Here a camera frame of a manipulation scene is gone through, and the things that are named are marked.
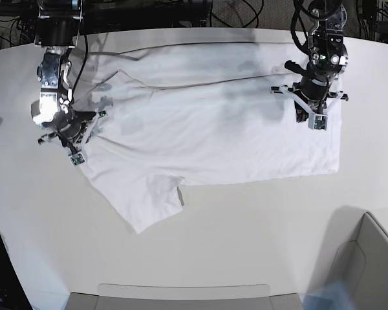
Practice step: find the black white gripper body right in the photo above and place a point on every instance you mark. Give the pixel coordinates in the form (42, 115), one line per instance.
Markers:
(73, 129)

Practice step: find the black white gripper body left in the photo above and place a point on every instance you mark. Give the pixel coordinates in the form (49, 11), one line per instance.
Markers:
(313, 93)

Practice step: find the white T-shirt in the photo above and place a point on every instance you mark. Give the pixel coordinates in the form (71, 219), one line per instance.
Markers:
(198, 114)

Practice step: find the grey cardboard box right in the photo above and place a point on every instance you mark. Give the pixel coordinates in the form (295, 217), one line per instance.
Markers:
(362, 265)

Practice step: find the grey bin bottom edge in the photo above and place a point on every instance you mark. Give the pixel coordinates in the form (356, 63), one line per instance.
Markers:
(115, 296)

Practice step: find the blue cloth bottom right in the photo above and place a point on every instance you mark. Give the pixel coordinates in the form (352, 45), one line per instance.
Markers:
(330, 297)

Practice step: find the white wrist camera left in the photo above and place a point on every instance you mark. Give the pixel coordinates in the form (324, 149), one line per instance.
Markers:
(317, 121)

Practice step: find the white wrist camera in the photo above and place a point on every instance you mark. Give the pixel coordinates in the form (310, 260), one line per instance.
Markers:
(78, 158)
(317, 121)

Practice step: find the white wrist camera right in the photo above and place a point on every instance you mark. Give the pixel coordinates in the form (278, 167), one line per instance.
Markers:
(78, 158)

